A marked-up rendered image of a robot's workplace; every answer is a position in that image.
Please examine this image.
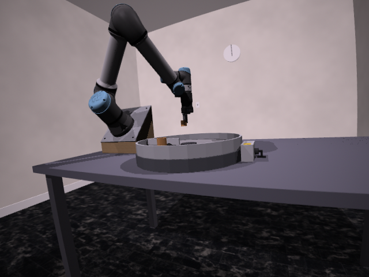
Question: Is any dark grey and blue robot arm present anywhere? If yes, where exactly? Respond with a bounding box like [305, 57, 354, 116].
[88, 3, 191, 137]

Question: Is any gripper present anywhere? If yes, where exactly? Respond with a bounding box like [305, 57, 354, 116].
[175, 85, 194, 123]

